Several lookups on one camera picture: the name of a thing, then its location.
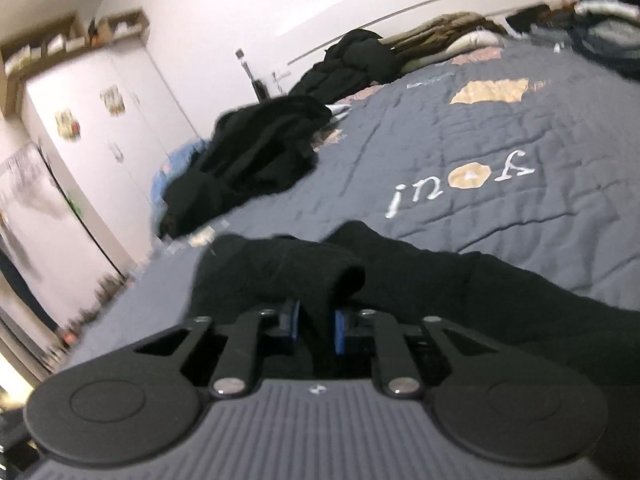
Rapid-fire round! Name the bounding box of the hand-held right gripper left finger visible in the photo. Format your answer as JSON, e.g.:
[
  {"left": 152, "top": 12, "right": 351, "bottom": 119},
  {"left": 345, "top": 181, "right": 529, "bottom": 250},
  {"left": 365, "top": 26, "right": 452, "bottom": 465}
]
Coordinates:
[{"left": 131, "top": 299, "right": 302, "bottom": 400}]

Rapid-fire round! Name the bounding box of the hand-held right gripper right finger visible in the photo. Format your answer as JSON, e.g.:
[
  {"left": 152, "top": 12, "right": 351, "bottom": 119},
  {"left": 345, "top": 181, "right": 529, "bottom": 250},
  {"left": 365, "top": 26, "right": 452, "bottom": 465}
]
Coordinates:
[{"left": 332, "top": 306, "right": 505, "bottom": 400}]

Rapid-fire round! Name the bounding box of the black fleece-lined jacket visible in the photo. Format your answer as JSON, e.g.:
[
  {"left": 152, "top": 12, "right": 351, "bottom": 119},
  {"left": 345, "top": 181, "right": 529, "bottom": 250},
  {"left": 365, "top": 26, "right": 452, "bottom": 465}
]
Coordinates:
[{"left": 190, "top": 220, "right": 640, "bottom": 411}]

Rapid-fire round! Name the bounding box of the pile of black clothes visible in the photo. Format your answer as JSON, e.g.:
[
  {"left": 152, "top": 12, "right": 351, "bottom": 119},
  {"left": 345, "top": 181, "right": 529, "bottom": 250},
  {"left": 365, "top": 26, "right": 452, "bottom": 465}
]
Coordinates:
[{"left": 161, "top": 95, "right": 334, "bottom": 237}]

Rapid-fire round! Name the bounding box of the black clothes rack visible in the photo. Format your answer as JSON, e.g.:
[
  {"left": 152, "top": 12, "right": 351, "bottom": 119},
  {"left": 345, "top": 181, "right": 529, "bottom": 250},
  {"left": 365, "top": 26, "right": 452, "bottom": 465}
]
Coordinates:
[{"left": 0, "top": 142, "right": 128, "bottom": 341}]

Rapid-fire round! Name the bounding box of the stack of beige folded clothes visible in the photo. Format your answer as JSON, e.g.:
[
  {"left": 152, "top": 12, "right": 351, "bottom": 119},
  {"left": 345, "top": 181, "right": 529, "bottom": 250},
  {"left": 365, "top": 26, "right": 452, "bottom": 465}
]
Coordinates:
[{"left": 384, "top": 11, "right": 507, "bottom": 69}]

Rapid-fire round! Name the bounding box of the row of folded clothes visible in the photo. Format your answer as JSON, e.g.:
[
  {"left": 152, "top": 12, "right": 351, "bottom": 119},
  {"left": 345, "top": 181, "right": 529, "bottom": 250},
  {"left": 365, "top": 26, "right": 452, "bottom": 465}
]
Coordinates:
[{"left": 504, "top": 0, "right": 640, "bottom": 82}]

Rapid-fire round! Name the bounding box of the row of shoes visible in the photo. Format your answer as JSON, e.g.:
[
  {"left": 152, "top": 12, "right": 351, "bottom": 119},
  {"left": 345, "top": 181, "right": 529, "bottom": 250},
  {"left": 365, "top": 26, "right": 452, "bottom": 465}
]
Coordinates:
[{"left": 54, "top": 269, "right": 132, "bottom": 357}]

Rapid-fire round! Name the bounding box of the grey printed quilt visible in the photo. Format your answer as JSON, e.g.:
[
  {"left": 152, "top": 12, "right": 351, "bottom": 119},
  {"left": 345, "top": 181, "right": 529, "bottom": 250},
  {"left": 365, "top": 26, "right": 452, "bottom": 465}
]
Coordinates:
[{"left": 62, "top": 40, "right": 640, "bottom": 366}]

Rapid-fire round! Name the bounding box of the white wardrobe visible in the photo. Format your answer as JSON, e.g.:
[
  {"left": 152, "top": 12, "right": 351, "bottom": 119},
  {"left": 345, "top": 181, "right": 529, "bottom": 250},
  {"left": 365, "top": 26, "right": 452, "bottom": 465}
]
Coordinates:
[{"left": 20, "top": 49, "right": 202, "bottom": 283}]

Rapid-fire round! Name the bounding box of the black puffy coat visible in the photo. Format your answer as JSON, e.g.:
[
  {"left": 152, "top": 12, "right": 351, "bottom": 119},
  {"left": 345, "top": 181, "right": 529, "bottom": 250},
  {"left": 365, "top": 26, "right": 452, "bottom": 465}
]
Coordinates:
[{"left": 289, "top": 29, "right": 402, "bottom": 99}]

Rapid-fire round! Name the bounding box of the colourful wardrobe sticker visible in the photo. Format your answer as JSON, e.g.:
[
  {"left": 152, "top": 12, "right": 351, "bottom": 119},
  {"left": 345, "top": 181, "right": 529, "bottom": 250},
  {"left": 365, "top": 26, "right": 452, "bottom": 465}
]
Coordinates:
[
  {"left": 54, "top": 109, "right": 82, "bottom": 142},
  {"left": 99, "top": 84, "right": 127, "bottom": 114}
]

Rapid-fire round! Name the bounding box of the bunch of pink hangers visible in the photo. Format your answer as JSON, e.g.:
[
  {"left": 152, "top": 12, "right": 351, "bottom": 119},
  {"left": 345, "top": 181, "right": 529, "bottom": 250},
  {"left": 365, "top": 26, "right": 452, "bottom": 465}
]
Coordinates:
[{"left": 0, "top": 147, "right": 48, "bottom": 198}]

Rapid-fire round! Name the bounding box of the white pillow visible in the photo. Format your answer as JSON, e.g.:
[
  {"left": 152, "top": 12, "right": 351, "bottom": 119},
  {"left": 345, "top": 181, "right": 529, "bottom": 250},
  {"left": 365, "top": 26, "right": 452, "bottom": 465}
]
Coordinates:
[{"left": 446, "top": 29, "right": 507, "bottom": 54}]

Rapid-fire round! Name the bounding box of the white bed headboard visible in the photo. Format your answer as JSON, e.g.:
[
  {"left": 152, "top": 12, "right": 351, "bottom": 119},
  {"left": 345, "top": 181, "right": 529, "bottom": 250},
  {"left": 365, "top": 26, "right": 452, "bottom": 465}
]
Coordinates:
[{"left": 270, "top": 0, "right": 571, "bottom": 91}]

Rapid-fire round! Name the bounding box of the small cardboard box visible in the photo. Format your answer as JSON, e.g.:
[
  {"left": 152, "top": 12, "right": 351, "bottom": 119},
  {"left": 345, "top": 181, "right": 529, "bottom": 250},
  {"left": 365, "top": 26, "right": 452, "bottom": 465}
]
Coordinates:
[{"left": 94, "top": 7, "right": 152, "bottom": 45}]

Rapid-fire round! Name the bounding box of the long cardboard box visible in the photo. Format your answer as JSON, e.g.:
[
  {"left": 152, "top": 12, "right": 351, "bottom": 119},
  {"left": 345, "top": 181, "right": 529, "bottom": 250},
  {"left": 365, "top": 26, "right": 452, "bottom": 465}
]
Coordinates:
[{"left": 0, "top": 11, "right": 87, "bottom": 119}]

